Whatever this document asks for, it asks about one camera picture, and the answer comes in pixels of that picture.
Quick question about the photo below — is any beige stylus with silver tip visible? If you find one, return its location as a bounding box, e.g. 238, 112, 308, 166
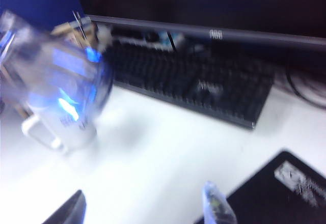
71, 10, 89, 43

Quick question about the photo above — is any large black monitor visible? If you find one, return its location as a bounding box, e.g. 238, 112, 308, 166
73, 0, 326, 49

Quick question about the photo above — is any beige desk calendar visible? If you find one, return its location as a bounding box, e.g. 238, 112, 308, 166
50, 21, 101, 49

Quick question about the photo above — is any black keyboard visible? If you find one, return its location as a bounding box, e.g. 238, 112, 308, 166
101, 34, 275, 131

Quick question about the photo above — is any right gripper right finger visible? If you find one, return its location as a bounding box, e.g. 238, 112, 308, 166
201, 180, 238, 224

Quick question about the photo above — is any transparent faceted plastic cup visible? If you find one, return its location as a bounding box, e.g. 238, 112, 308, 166
0, 9, 115, 139

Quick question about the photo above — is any black mouse pad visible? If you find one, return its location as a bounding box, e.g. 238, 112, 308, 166
194, 148, 326, 224

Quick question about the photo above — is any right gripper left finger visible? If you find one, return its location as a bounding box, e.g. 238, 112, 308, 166
41, 189, 88, 224

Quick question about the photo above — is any black looped cable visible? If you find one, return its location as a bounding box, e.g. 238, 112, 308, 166
284, 63, 326, 109

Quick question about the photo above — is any white ceramic cup with text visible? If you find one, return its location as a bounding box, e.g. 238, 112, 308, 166
21, 101, 98, 156

